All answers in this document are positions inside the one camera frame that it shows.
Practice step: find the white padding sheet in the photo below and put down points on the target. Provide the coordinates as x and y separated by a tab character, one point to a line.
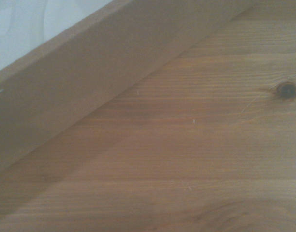
24	29

